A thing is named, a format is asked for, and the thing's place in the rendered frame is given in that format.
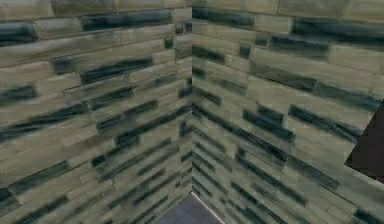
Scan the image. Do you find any dark brown flat panel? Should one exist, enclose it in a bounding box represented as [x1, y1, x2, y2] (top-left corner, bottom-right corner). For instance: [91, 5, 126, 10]
[344, 101, 384, 184]

